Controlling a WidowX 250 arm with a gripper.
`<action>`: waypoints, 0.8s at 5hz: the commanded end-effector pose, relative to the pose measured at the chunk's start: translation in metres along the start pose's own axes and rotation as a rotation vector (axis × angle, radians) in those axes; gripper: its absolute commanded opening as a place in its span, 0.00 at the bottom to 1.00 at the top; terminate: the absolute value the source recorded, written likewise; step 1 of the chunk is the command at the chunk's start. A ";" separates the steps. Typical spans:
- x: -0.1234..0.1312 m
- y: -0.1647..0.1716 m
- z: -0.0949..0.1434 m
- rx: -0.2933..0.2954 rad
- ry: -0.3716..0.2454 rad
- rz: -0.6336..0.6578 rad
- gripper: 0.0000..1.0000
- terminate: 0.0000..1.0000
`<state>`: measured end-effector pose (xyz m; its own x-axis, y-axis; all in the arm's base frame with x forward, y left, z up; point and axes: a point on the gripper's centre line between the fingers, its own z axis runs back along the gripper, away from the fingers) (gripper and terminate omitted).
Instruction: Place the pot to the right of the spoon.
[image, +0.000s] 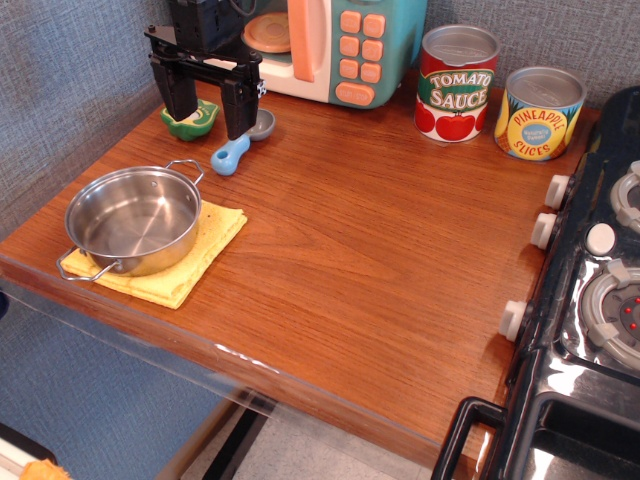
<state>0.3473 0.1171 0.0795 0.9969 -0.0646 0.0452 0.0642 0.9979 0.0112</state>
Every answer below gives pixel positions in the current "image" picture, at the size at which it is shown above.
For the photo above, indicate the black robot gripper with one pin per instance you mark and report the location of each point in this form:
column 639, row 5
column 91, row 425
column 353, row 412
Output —
column 203, row 42

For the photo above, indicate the stainless steel pot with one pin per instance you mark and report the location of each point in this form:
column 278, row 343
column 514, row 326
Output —
column 135, row 221

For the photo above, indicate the green toy pepper slice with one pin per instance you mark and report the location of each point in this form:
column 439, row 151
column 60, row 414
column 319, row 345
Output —
column 198, row 124

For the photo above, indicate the orange microwave plate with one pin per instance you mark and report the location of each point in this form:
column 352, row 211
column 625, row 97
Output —
column 268, row 33

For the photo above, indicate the yellow folded cloth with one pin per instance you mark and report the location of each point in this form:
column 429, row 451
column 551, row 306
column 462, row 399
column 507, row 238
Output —
column 169, row 288

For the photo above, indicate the teal toy microwave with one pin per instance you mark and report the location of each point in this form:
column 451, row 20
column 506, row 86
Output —
column 348, row 53

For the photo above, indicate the tomato sauce can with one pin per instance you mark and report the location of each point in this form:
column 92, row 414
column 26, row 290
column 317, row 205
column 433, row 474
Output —
column 456, row 75

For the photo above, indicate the pineapple slices can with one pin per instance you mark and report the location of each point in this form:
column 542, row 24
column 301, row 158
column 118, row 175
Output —
column 539, row 111

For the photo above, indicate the white stove knob top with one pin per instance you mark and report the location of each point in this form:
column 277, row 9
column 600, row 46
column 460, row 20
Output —
column 556, row 191

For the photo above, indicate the white stove knob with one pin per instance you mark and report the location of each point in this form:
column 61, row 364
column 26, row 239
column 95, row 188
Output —
column 542, row 230
column 511, row 319
column 556, row 191

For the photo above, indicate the white stove knob middle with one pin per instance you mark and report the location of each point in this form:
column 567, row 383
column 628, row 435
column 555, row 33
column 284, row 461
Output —
column 542, row 230

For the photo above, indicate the white stove knob bottom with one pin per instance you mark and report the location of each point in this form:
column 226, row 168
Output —
column 511, row 319

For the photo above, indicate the orange object bottom left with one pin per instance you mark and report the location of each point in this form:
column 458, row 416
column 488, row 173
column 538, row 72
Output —
column 43, row 470

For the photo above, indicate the black toy stove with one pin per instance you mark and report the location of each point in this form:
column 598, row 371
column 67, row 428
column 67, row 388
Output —
column 572, row 405

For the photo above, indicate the blue handled grey spoon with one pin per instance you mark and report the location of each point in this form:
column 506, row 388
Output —
column 225, row 160

